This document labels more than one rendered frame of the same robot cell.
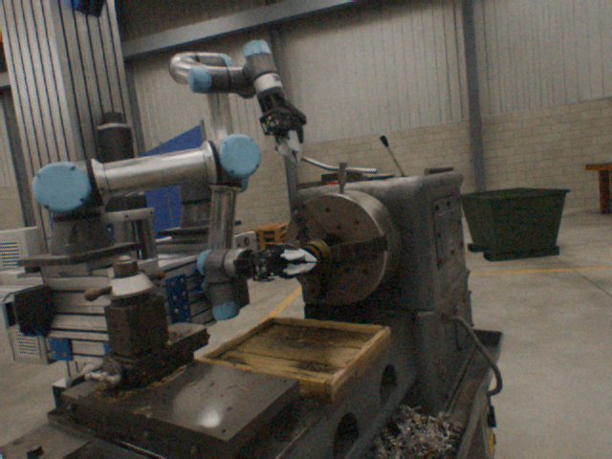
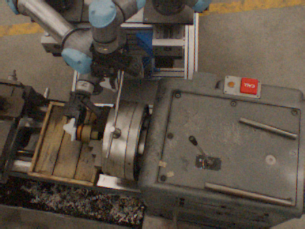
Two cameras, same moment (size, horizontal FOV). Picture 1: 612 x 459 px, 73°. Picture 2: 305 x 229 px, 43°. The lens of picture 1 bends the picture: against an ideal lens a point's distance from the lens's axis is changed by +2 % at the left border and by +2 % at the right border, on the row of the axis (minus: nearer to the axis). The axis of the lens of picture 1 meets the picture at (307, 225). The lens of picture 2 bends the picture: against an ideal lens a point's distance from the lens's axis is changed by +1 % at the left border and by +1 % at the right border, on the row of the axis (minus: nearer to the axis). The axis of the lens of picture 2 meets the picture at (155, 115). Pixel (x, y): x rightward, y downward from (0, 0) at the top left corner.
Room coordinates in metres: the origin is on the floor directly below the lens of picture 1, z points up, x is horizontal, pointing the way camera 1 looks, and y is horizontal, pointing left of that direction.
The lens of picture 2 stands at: (1.17, -0.61, 2.56)
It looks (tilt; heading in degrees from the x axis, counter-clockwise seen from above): 68 degrees down; 74
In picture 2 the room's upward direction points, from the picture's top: 7 degrees counter-clockwise
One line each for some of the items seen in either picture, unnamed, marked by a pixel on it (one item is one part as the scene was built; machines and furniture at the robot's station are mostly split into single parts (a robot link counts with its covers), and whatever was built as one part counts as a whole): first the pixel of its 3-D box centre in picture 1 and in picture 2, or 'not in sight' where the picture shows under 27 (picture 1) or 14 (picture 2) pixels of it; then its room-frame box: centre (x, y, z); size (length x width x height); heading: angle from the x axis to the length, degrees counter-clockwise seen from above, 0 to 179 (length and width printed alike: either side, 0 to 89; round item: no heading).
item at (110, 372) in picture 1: (154, 356); (2, 107); (0.72, 0.30, 0.99); 0.20 x 0.10 x 0.05; 147
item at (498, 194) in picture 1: (508, 222); not in sight; (5.69, -2.78, 0.43); 1.34 x 0.94 x 0.85; 175
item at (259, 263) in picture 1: (261, 263); (77, 106); (1.04, 0.13, 1.08); 0.12 x 0.09 x 0.08; 56
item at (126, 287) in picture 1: (128, 284); not in sight; (0.69, 0.31, 1.13); 0.08 x 0.08 x 0.03
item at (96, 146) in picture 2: (357, 249); (101, 157); (1.06, -0.12, 1.09); 0.12 x 0.11 x 0.05; 57
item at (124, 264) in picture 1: (125, 265); not in sight; (0.69, 0.31, 1.17); 0.04 x 0.04 x 0.03
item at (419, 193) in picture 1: (385, 231); (222, 152); (1.52, -0.29, 1.06); 0.59 x 0.48 x 0.39; 147
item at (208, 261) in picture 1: (219, 264); (88, 73); (1.13, 0.25, 1.08); 0.11 x 0.08 x 0.09; 56
